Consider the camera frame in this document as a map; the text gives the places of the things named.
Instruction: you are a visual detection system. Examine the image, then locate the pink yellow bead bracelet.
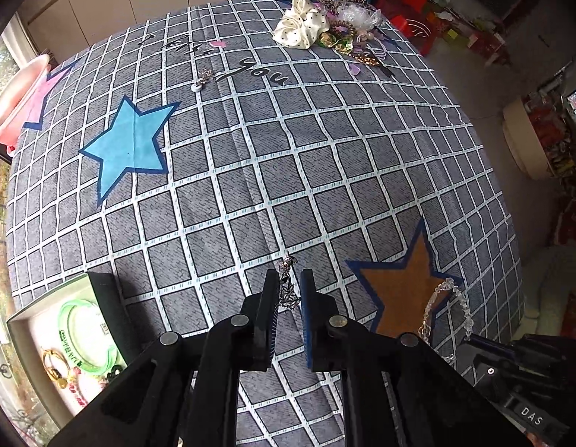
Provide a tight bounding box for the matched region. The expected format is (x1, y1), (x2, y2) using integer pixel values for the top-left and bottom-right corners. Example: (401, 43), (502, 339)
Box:
(67, 368), (108, 407)

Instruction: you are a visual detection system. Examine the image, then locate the green jade bangle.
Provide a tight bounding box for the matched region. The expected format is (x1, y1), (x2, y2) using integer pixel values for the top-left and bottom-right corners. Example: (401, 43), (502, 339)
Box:
(57, 299), (119, 376)

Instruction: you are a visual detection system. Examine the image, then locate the silver pearl earring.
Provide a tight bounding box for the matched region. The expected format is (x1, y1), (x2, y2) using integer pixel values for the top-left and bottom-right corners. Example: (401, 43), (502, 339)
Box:
(191, 68), (215, 92)

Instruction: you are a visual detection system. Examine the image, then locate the white jewelry box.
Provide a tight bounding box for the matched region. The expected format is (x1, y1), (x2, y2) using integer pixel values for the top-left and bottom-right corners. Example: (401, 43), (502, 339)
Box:
(6, 270), (140, 429)

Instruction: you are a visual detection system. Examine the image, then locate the red plastic stool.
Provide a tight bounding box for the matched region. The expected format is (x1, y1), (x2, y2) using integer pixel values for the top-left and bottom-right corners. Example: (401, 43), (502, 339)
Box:
(376, 0), (439, 55)

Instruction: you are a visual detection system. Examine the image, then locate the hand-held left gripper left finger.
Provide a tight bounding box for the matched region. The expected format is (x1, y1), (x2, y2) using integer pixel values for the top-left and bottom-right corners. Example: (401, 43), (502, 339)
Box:
(50, 269), (281, 447)

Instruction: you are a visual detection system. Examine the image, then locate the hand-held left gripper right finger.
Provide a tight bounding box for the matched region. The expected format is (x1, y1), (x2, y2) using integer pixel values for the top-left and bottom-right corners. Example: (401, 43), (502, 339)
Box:
(300, 269), (531, 447)

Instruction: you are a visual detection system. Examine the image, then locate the clear plastic bag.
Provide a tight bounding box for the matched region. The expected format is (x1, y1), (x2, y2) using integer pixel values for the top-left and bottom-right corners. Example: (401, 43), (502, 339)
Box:
(346, 4), (386, 29)

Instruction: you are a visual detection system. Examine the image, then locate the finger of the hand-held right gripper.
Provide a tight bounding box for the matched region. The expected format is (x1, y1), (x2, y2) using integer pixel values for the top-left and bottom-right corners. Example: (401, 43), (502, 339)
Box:
(456, 333), (509, 385)

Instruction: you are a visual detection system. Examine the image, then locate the clear crystal bead bracelet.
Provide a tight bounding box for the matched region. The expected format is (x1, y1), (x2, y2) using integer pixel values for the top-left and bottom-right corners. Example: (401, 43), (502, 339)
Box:
(417, 277), (473, 365)

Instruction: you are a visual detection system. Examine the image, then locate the pink plastic basin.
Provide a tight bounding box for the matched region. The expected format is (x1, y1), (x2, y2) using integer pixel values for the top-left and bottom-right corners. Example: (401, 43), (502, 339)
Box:
(0, 53), (52, 147)

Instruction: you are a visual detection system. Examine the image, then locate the cream dotted scrunchie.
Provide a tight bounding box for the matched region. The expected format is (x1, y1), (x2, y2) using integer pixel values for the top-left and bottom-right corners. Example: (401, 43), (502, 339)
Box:
(272, 0), (330, 50)

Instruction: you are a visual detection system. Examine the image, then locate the pile of hair accessories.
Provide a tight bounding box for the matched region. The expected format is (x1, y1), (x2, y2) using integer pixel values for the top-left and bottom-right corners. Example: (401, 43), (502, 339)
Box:
(311, 0), (401, 77)

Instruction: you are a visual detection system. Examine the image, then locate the gold bracelet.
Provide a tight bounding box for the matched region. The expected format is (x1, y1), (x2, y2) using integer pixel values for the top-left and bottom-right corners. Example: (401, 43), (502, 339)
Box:
(42, 348), (73, 389)

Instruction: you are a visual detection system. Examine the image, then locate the cream round storage basket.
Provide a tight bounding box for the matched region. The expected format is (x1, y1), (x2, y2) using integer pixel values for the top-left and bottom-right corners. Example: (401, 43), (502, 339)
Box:
(502, 95), (558, 180)

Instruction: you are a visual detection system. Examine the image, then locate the grey checked star tablecloth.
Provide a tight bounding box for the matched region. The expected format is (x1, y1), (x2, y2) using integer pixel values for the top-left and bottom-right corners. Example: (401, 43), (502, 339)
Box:
(6, 0), (524, 447)

